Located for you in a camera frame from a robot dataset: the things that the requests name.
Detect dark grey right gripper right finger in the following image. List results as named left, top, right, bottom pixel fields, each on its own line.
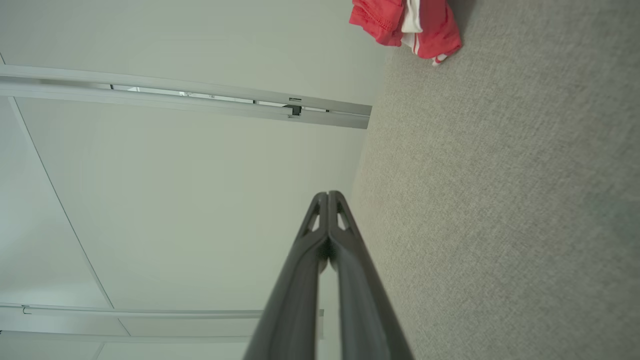
left=328, top=191, right=415, bottom=360

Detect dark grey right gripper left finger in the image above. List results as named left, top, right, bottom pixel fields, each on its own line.
left=242, top=191, right=330, bottom=360

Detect red white-striped shorts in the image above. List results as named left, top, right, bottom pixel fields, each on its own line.
left=349, top=0, right=463, bottom=67

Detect grey partition post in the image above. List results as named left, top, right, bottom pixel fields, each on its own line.
left=0, top=64, right=373, bottom=130
left=0, top=301, right=326, bottom=346

